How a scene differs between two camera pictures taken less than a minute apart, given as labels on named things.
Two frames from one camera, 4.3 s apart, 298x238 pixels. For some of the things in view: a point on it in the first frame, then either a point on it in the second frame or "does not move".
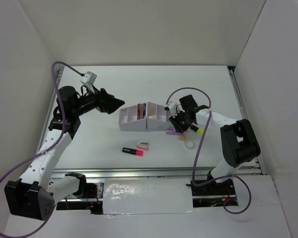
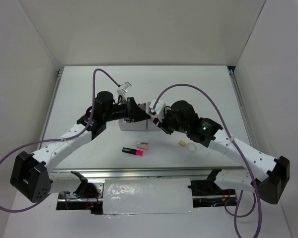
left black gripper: (106, 102) -> (134, 112)
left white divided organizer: (128, 120) does not move
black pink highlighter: (133, 151) does not move
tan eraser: (183, 137) -> (182, 143)
